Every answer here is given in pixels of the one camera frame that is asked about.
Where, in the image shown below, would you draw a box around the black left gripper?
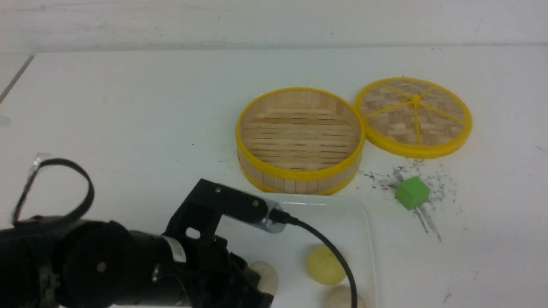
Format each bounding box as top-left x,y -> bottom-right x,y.
149,236 -> 274,308

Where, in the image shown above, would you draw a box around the white steamed bun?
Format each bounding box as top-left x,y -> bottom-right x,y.
248,261 -> 279,296
323,285 -> 354,308

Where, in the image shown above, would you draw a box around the yellow steamed bun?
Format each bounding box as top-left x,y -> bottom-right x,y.
307,245 -> 347,285

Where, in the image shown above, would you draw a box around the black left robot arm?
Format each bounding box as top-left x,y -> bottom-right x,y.
1,221 -> 274,308

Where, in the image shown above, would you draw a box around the bamboo steamer basket yellow rim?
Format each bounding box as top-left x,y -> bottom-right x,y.
235,88 -> 366,195

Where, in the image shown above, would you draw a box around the green cube block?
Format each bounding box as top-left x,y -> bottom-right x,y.
395,177 -> 431,211

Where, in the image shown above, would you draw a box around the woven bamboo steamer lid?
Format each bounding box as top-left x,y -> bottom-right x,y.
354,77 -> 473,159

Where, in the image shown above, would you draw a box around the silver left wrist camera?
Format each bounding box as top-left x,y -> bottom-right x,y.
163,178 -> 286,249

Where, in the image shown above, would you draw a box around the black camera cable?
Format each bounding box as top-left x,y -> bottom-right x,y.
270,210 -> 358,308

